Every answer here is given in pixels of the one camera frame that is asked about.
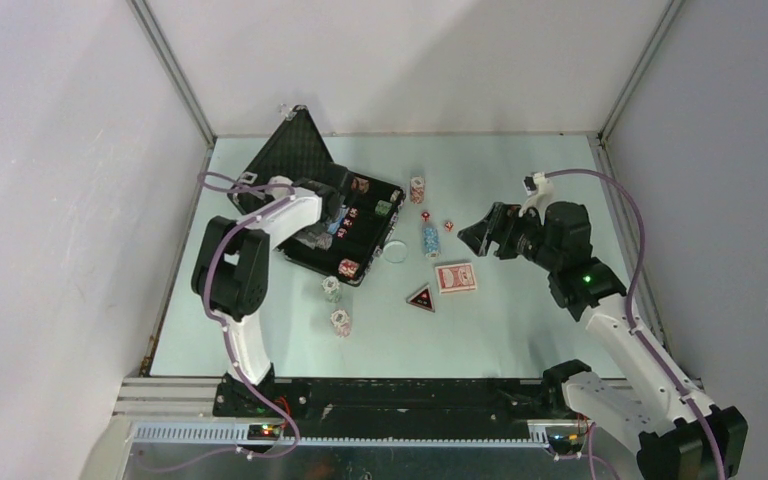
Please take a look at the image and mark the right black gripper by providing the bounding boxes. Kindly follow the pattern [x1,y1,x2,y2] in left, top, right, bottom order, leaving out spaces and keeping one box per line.
[458,201,561,272]

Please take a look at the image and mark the black aluminium poker case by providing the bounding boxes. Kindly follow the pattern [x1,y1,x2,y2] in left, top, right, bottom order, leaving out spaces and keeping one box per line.
[237,105,407,286]

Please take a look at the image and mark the light blue chip stack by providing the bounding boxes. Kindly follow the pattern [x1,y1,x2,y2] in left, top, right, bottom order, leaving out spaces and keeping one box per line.
[422,222,441,259]

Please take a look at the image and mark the red playing card deck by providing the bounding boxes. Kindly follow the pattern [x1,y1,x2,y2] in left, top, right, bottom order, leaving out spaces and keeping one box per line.
[434,262,477,294]

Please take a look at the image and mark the green white chip stack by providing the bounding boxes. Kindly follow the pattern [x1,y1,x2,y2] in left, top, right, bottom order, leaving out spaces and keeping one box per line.
[321,276,342,304]

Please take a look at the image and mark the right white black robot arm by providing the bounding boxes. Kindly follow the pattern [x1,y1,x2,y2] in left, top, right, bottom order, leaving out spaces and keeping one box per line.
[458,202,748,479]

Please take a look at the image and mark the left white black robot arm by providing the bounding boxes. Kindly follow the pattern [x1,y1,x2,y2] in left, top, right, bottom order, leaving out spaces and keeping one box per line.
[191,172,345,417]

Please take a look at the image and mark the brown chip stack in case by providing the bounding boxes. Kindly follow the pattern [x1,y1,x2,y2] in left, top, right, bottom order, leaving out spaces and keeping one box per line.
[351,176,370,194]

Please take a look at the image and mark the red dice in case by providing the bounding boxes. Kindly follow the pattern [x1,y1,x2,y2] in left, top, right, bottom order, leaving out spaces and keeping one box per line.
[335,207,359,239]

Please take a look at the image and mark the green chip stack in case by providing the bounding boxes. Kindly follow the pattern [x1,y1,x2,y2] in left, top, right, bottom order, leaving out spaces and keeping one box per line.
[374,200,392,217]

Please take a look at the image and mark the red chip stack in case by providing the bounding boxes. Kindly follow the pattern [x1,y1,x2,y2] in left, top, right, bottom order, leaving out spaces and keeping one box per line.
[338,258,360,279]

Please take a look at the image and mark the red white chip stack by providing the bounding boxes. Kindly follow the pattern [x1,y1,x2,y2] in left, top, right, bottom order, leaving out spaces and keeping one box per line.
[409,176,425,204]

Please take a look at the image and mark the clear round dealer button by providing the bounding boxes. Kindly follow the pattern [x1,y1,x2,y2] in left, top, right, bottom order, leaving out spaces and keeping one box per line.
[381,240,409,264]

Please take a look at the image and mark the black triangular all-in button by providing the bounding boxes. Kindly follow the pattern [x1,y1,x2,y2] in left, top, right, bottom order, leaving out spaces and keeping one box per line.
[406,284,436,313]

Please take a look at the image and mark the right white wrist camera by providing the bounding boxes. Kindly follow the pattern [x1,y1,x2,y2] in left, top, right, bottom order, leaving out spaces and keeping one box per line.
[519,172,554,217]

